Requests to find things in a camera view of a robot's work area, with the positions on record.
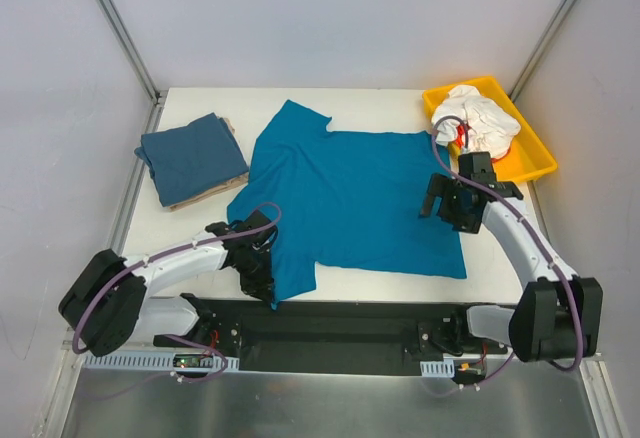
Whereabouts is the orange garment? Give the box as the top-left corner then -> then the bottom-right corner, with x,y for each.
448,125 -> 511,162

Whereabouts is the right white cable duct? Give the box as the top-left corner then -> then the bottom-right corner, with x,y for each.
420,358 -> 456,379

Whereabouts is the right aluminium frame post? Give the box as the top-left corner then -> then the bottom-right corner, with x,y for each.
509,0 -> 579,102

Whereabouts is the white cable duct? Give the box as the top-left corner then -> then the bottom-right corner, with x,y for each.
84,351 -> 240,373
420,358 -> 456,379

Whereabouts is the teal t-shirt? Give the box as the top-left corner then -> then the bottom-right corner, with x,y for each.
227,100 -> 467,306

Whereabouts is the left white cable duct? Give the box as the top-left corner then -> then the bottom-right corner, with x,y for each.
84,351 -> 240,373

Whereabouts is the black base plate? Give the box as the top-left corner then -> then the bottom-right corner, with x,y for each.
94,293 -> 571,374

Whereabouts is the left aluminium frame post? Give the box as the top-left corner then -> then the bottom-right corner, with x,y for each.
95,0 -> 161,104

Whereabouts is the folded dark blue t-shirt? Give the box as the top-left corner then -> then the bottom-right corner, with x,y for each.
134,113 -> 249,208

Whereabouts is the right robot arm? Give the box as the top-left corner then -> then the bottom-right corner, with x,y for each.
420,152 -> 603,368

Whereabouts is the yellow plastic bin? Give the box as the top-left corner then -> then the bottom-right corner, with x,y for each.
422,76 -> 558,183

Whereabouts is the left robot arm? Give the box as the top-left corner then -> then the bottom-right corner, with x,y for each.
58,208 -> 280,357

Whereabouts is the aluminium frame post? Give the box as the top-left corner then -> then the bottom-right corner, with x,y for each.
509,0 -> 579,102
95,0 -> 161,104

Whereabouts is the white t-shirt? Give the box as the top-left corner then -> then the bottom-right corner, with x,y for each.
431,85 -> 521,152

